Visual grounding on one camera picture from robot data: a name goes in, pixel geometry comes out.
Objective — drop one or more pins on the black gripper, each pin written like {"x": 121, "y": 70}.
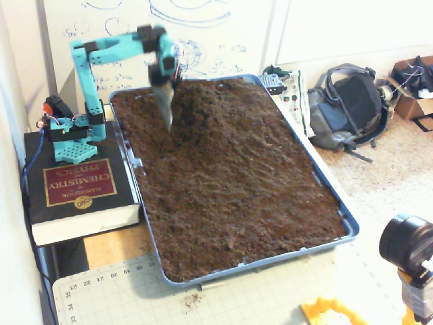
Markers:
{"x": 164, "y": 96}

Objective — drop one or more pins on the blue tray of soil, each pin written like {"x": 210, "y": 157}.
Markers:
{"x": 230, "y": 176}

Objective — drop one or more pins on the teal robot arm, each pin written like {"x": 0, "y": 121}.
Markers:
{"x": 84, "y": 78}

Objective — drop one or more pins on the whiteboard with blue drawings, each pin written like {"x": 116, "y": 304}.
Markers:
{"x": 220, "y": 61}

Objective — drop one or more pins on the black vented device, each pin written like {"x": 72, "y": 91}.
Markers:
{"x": 270, "y": 83}

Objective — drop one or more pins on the white electronics board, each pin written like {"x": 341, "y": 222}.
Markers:
{"x": 297, "y": 108}

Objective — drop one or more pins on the black chemistry physics handbook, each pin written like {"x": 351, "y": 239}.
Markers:
{"x": 84, "y": 211}

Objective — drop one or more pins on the grey backpack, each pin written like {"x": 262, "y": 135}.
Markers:
{"x": 352, "y": 98}

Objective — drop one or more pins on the pale green cutting mat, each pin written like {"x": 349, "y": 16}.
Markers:
{"x": 135, "y": 298}

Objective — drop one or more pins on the white cylinder object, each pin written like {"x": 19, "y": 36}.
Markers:
{"x": 385, "y": 93}

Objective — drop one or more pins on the blue plastic tray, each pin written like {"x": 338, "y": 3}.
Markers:
{"x": 350, "y": 237}

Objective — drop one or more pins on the brown cardboard box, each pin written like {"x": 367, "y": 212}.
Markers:
{"x": 409, "y": 105}

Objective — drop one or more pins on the yellow plastic part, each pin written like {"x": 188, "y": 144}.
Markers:
{"x": 324, "y": 309}

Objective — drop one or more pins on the black round camera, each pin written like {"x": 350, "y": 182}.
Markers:
{"x": 402, "y": 240}

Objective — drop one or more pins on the grey yellow camera stand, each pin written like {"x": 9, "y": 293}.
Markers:
{"x": 416, "y": 298}

